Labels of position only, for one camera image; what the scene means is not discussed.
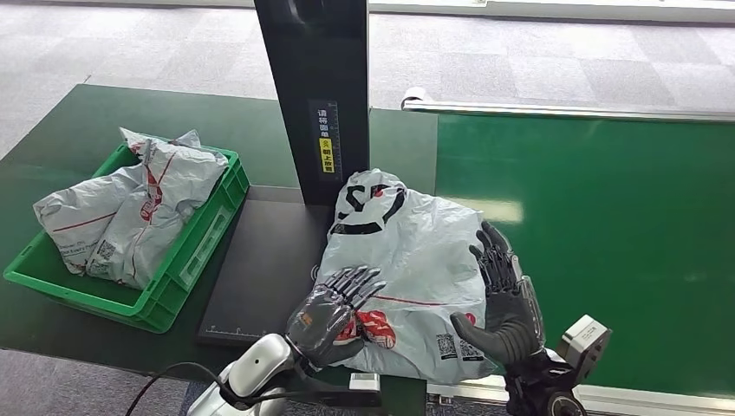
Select black inbound scanner machine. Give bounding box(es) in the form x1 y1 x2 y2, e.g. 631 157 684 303
196 0 436 350

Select grey plastic mailer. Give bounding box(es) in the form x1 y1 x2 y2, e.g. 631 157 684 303
32 165 146 277
86 127 231 290
314 167 502 387

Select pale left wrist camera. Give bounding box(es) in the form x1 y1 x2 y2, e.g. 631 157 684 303
297 371 384 409

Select white conveyor front frame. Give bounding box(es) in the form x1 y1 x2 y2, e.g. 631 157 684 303
426 374 735 416

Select green plastic crate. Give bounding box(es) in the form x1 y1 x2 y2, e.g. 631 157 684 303
3 137 251 335

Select green conveyor belt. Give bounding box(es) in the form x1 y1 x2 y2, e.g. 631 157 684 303
432 112 735 399

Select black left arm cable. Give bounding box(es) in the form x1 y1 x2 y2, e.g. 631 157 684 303
124 361 300 416

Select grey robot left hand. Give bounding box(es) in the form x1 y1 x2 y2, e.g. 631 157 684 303
284 264 388 369

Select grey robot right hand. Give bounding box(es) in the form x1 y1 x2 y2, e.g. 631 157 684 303
448 220 547 368

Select yellow and black label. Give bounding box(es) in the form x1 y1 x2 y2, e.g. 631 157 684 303
307 98 344 183

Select grey plastic mailer, red logo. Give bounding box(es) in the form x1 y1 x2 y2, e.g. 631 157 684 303
86 127 231 290

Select silver conveyor side rail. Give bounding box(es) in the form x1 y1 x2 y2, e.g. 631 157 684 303
400 86 735 124

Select white wall base trim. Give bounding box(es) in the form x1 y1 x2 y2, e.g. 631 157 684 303
367 0 735 26

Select grey plastic mailer, red line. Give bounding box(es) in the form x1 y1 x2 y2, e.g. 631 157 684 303
32 165 146 277

